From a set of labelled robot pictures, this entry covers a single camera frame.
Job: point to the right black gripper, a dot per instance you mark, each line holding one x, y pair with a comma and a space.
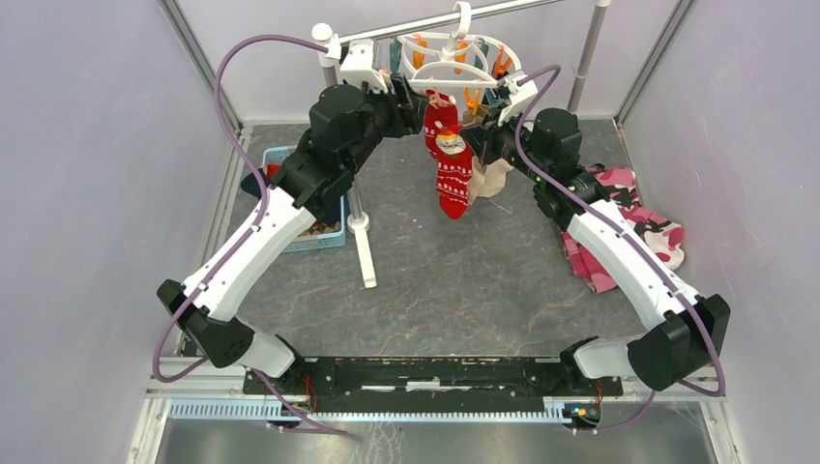
484, 135

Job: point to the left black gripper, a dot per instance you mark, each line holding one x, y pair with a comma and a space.
407, 118

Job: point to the pink clothespin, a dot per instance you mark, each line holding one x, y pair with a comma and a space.
437, 99

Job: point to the orange clothespin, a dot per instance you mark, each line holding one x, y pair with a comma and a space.
502, 63
419, 57
460, 52
473, 101

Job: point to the white clip hanger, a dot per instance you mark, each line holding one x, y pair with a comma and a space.
453, 60

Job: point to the pink camouflage bag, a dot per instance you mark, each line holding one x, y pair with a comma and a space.
663, 237

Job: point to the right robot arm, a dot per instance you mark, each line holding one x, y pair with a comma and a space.
684, 329

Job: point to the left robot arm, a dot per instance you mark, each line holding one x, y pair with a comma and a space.
346, 124

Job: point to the teal clothespin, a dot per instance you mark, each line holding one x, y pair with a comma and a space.
395, 54

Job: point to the light blue plastic basket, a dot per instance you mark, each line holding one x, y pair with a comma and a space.
327, 232

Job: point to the navy blue sock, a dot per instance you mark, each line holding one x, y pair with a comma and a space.
251, 186

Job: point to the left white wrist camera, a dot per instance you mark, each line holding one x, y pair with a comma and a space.
355, 66

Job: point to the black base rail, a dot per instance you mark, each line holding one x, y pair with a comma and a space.
459, 385

